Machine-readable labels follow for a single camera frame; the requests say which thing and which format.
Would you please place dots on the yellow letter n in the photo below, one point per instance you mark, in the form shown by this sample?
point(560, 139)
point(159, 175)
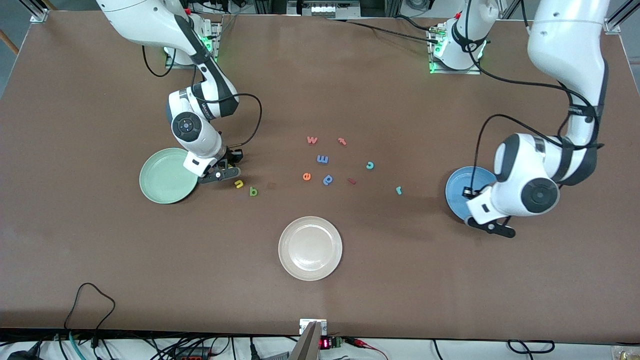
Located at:
point(239, 184)

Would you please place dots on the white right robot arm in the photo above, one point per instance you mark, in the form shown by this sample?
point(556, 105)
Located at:
point(150, 20)

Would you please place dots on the blue plate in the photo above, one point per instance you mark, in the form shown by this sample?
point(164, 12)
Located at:
point(457, 192)

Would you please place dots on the green plate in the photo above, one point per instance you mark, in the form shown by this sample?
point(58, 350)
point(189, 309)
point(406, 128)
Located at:
point(160, 180)

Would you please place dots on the pink letter w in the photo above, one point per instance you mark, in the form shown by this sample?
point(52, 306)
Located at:
point(312, 140)

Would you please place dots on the blue letter m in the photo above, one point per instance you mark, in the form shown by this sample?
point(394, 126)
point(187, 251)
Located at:
point(322, 159)

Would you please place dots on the blue letter p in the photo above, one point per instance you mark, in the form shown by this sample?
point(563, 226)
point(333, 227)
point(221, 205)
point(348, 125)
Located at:
point(328, 179)

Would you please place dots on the white plate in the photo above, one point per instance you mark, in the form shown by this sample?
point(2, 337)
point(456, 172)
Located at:
point(310, 248)

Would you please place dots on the silver device box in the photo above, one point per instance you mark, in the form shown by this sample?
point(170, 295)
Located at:
point(322, 9)

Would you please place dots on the red LED display module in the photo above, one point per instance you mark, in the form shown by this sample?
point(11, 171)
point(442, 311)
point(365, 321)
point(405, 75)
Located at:
point(325, 343)

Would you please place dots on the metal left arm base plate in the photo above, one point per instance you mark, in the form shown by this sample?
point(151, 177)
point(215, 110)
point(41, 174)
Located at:
point(460, 72)

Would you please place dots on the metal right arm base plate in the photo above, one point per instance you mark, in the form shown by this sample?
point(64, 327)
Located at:
point(218, 30)

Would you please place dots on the white bracket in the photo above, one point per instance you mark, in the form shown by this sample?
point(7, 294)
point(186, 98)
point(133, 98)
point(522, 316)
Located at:
point(303, 325)

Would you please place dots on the grey metal camera stand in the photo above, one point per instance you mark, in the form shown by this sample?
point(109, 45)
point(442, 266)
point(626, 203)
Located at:
point(310, 345)

